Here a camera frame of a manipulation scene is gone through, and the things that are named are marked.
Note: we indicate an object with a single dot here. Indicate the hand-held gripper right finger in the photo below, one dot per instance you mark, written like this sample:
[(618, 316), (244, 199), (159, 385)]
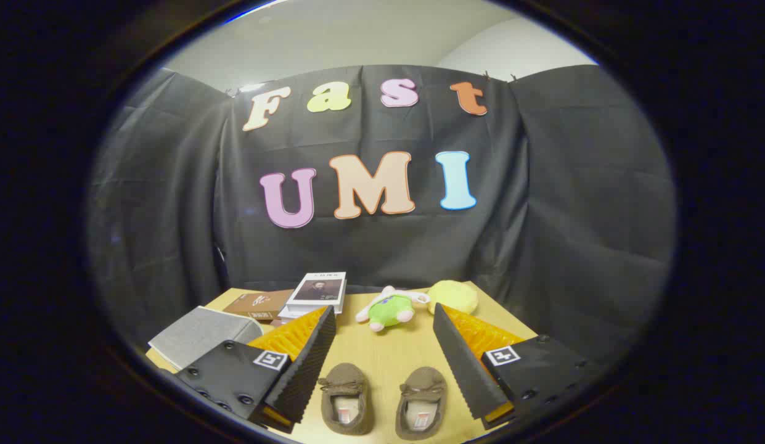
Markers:
[(459, 364)]

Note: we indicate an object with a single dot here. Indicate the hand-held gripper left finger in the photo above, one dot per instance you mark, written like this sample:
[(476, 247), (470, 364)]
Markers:
[(308, 364)]

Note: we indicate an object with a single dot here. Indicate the brown fuzzy slipper shoe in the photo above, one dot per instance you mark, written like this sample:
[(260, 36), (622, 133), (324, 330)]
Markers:
[(422, 385), (345, 385)]

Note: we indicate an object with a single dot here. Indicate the grey fabric storage box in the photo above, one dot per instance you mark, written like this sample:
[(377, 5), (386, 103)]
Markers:
[(197, 336)]

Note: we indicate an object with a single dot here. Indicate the yellow plush toy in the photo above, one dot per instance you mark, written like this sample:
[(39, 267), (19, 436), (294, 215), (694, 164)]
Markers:
[(453, 297)]

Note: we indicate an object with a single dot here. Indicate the white portrait cover book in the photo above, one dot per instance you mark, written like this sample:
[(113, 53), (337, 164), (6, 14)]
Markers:
[(317, 288)]

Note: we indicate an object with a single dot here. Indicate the brown cover book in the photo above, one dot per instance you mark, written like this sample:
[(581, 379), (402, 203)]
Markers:
[(259, 302)]

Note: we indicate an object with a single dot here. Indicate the green and pink plush toy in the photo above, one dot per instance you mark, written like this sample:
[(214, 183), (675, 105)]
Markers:
[(388, 309)]

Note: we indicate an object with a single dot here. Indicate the black backdrop cloth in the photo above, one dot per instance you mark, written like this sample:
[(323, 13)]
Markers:
[(382, 246)]

